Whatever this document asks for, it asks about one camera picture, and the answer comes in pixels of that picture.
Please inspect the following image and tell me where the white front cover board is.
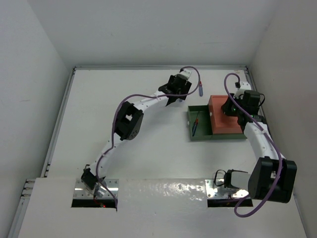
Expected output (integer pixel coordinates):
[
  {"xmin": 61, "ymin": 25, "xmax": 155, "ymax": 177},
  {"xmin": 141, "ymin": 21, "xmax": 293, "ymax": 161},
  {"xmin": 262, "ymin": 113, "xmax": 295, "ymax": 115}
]
[{"xmin": 19, "ymin": 178, "xmax": 306, "ymax": 238}]

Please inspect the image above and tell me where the green drawer box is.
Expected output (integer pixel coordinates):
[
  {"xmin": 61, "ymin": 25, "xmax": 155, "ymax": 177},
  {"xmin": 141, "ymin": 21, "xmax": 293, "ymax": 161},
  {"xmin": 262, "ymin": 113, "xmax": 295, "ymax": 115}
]
[{"xmin": 187, "ymin": 105, "xmax": 247, "ymax": 141}]

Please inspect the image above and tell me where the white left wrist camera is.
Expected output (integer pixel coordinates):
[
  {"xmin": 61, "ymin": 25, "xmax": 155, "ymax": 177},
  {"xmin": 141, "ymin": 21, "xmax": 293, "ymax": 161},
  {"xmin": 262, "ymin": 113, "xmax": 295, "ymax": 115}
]
[{"xmin": 179, "ymin": 69, "xmax": 192, "ymax": 79}]

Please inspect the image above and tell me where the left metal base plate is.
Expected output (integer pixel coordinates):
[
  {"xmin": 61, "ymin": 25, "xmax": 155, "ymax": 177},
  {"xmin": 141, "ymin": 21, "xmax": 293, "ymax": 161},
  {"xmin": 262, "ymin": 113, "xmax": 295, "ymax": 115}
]
[{"xmin": 73, "ymin": 179, "xmax": 119, "ymax": 199}]

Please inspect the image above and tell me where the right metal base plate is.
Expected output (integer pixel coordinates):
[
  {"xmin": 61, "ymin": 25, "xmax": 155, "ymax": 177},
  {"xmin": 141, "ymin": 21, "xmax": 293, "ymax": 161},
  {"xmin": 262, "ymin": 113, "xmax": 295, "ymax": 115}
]
[{"xmin": 205, "ymin": 179, "xmax": 249, "ymax": 200}]

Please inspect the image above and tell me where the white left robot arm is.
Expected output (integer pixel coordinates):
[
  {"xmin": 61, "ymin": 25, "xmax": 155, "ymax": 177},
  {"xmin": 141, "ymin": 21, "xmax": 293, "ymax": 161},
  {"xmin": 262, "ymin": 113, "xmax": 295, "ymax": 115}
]
[{"xmin": 81, "ymin": 69, "xmax": 192, "ymax": 191}]

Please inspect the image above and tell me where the metal base plate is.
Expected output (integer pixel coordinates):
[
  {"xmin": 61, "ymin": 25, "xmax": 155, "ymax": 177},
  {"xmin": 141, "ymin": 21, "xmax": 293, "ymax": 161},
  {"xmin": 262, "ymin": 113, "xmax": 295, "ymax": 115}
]
[
  {"xmin": 205, "ymin": 179, "xmax": 249, "ymax": 200},
  {"xmin": 73, "ymin": 179, "xmax": 119, "ymax": 199}
]

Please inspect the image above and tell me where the salmon red drawer box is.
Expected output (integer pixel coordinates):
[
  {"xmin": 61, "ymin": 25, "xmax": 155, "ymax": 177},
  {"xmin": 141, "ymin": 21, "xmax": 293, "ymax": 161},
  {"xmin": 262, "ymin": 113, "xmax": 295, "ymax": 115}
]
[{"xmin": 208, "ymin": 95, "xmax": 243, "ymax": 135}]

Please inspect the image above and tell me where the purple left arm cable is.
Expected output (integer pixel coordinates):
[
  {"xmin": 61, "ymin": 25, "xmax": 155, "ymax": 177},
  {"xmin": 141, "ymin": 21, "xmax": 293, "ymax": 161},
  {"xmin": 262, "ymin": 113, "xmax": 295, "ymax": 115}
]
[{"xmin": 95, "ymin": 65, "xmax": 202, "ymax": 208}]

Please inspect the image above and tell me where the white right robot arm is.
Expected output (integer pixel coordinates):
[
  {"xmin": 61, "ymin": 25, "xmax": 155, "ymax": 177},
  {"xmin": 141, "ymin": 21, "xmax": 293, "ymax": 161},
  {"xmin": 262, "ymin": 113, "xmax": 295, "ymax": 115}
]
[{"xmin": 221, "ymin": 86, "xmax": 297, "ymax": 203}]

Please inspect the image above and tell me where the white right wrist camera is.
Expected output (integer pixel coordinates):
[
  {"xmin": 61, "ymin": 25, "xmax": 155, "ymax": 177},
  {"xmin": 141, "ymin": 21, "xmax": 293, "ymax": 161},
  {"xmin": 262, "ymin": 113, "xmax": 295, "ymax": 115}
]
[{"xmin": 235, "ymin": 81, "xmax": 252, "ymax": 95}]

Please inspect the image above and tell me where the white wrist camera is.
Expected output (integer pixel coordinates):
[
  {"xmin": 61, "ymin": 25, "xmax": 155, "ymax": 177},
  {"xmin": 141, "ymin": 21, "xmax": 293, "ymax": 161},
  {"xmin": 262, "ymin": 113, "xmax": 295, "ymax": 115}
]
[
  {"xmin": 235, "ymin": 81, "xmax": 252, "ymax": 95},
  {"xmin": 179, "ymin": 69, "xmax": 192, "ymax": 79}
]

